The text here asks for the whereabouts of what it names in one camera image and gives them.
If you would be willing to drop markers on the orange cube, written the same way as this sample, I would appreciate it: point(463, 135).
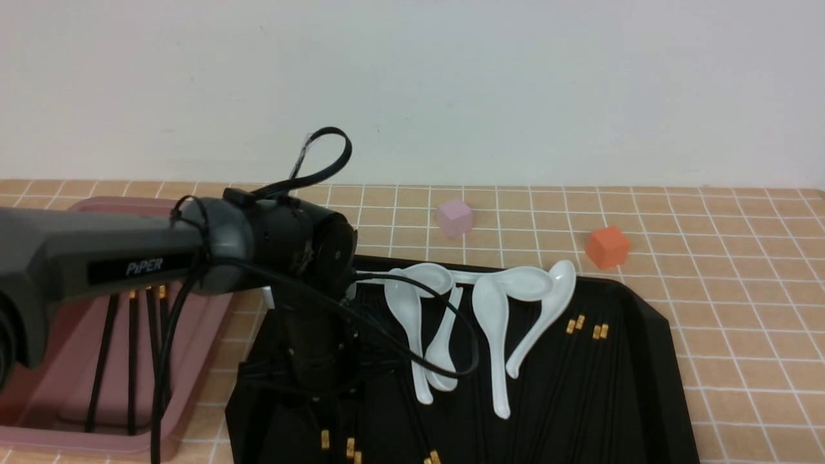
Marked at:
point(608, 247)

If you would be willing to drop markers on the black chopstick tray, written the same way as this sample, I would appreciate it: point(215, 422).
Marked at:
point(358, 424)
point(352, 414)
point(419, 433)
point(398, 444)
point(329, 419)

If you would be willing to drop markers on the white spoon left vertical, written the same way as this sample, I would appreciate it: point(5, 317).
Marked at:
point(405, 304)

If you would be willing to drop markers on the white spoon small middle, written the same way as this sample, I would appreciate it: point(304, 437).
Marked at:
point(438, 353)

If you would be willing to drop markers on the black plastic tray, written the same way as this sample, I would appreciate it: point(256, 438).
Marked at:
point(645, 418)

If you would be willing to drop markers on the white spoon far left horizontal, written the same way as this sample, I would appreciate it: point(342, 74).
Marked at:
point(434, 276)

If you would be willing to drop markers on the white spoon horizontal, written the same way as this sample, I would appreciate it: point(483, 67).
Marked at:
point(523, 283)
point(434, 276)

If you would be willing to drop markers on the pink plastic bin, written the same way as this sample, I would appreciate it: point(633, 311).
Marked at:
point(44, 407)

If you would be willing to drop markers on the black chopstick in bin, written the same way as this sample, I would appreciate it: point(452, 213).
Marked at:
point(133, 334)
point(104, 348)
point(153, 331)
point(162, 299)

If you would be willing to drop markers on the white spoon centre vertical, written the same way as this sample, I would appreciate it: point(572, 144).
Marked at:
point(490, 306)

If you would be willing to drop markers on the white spoon far right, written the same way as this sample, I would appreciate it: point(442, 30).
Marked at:
point(562, 278)

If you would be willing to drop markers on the pink cube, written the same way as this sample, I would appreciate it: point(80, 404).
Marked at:
point(455, 218)

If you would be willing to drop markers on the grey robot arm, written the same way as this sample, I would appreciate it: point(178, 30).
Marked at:
point(214, 246)

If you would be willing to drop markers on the white spoon horizontal right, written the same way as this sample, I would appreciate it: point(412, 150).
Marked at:
point(523, 283)

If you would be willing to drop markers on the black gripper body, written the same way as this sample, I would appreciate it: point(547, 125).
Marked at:
point(305, 350)

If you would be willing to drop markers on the white spoon vertical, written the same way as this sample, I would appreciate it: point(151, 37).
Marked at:
point(405, 304)
point(490, 306)

